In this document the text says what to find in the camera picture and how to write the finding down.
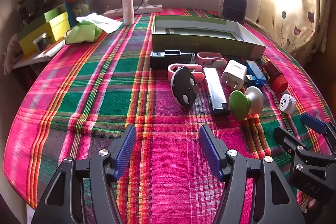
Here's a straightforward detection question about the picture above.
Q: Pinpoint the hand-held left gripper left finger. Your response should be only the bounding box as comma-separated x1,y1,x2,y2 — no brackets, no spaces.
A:
31,124,137,224

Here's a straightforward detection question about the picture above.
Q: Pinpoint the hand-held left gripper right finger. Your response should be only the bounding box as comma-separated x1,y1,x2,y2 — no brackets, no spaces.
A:
199,124,306,224

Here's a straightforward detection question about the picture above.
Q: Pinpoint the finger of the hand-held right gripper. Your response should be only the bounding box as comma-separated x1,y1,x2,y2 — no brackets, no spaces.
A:
301,112,336,155
273,127,336,183

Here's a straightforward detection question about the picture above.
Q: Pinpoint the white round cap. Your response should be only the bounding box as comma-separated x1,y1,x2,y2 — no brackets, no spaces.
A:
279,94,297,115

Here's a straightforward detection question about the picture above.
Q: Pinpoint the green and white spool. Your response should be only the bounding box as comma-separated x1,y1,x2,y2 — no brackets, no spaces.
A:
228,86,264,121

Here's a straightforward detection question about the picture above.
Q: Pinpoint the red capped small bottle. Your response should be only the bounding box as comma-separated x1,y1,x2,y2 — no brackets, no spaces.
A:
262,60,289,93

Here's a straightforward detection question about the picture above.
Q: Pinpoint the silver lighter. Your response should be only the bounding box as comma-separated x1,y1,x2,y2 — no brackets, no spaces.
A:
203,67,231,117

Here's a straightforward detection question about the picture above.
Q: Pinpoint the black oval key fob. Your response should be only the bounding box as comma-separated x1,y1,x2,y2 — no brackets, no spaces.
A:
171,67,200,109

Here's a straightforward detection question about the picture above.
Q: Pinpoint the blue USB drive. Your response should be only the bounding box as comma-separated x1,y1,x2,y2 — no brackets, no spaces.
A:
245,59,266,86

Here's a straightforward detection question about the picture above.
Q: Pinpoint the white charger plug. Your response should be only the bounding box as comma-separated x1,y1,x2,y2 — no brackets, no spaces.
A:
221,60,248,90

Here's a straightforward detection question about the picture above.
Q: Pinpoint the pink cable clip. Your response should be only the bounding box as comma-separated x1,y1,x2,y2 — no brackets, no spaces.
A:
196,52,227,68
167,63,204,82

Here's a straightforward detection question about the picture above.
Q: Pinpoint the black rectangular gadget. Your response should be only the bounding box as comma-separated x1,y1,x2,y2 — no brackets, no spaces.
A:
150,50,196,69

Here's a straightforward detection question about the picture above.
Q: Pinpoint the green cardboard box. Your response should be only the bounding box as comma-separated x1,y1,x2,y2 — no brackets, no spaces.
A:
151,15,267,60

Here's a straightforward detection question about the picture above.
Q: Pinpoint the heart pattern curtain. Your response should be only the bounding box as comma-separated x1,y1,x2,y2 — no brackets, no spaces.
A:
256,0,334,64

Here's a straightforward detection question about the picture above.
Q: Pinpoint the green tissue pack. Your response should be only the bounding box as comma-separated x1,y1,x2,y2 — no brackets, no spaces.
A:
65,23,103,45

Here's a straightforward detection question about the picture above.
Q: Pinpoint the silver flat board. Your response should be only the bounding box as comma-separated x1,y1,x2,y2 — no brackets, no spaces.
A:
12,39,66,69

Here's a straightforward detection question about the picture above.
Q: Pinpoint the small grey heater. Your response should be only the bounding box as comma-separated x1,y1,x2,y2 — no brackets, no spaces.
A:
218,0,248,22

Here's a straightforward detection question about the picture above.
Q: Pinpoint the white power strip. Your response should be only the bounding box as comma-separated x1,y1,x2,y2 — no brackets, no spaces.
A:
103,4,163,18

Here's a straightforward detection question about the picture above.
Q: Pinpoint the yellow green box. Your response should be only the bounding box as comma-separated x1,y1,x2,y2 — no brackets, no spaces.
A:
17,7,71,55

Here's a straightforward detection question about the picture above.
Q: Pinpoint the white lotion tube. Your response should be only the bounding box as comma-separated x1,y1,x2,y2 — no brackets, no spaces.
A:
121,0,135,26

